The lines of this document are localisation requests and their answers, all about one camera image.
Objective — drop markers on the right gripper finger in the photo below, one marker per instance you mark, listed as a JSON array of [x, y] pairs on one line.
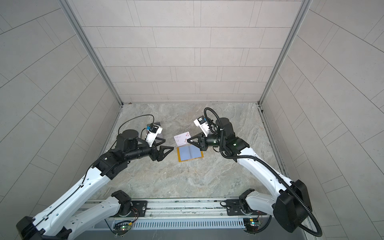
[[195, 137], [196, 144]]

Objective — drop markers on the aluminium mounting rail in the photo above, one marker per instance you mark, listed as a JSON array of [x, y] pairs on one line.
[[186, 208]]

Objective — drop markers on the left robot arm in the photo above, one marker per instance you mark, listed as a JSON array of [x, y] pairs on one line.
[[60, 221]]

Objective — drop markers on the white ventilation grille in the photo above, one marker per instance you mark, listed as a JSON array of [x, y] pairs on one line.
[[189, 224]]

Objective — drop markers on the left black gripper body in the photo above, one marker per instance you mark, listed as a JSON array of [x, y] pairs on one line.
[[153, 156]]

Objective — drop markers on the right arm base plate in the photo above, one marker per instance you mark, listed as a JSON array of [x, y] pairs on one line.
[[236, 207]]

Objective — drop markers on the right green circuit board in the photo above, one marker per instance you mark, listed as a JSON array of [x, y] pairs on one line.
[[252, 226]]

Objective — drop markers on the green circuit board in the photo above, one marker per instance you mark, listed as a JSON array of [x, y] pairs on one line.
[[252, 226], [123, 227]]

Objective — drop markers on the left green circuit board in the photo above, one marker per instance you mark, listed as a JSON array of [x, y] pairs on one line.
[[123, 227]]

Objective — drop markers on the yellow leather card holder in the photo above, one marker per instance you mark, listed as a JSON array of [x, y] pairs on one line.
[[189, 152]]

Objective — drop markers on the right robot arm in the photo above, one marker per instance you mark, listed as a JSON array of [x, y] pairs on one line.
[[232, 147]]

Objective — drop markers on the clear acrylic card stand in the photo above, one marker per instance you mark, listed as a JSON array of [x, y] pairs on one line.
[[156, 128]]

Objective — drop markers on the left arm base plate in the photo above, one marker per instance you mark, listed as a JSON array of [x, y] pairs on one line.
[[132, 209]]

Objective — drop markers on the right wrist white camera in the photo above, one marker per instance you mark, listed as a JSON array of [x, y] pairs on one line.
[[203, 124]]

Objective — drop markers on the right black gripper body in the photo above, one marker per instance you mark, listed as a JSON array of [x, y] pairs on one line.
[[204, 144]]

